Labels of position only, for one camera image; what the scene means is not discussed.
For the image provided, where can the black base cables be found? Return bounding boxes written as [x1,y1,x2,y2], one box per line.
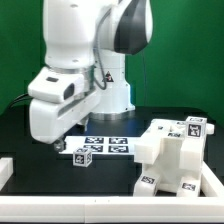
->
[6,93,32,110]

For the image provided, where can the white front fence rail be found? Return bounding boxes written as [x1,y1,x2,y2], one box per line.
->
[0,196,224,223]

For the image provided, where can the white left fence block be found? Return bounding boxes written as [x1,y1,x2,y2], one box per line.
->
[0,157,13,191]

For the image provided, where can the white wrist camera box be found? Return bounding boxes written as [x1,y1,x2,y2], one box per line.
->
[28,67,84,104]

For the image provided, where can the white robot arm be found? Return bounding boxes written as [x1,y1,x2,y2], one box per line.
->
[28,0,153,151]

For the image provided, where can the white chair seat block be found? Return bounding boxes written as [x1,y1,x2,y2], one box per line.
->
[139,131,188,194]

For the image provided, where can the white long side rail back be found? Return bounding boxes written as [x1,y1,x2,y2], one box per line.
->
[179,138,205,172]

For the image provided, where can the white fence rail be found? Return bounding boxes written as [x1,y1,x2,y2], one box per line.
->
[0,196,224,223]
[201,163,224,198]

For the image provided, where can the white right fence rail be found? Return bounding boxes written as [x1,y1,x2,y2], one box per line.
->
[201,163,224,198]

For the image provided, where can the white flat back panel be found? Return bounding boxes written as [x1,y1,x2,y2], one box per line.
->
[63,136,138,155]

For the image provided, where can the white long side rail front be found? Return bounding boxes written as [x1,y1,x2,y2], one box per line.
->
[134,132,164,165]

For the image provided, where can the white long side rail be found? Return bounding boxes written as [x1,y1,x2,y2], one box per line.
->
[179,138,205,172]
[134,132,164,165]

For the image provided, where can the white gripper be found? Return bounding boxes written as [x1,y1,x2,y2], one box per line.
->
[29,90,100,153]

